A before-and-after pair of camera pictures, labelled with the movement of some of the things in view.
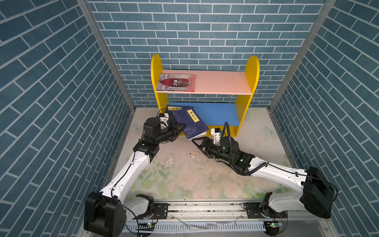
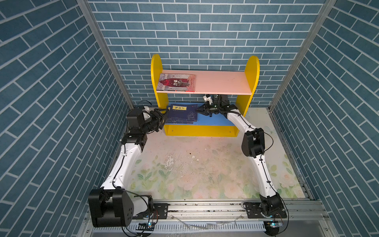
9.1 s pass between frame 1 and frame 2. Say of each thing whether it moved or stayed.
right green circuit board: stayed
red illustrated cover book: stayed
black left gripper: moved
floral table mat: stayed
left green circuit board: stayed
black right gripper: moved
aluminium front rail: stayed
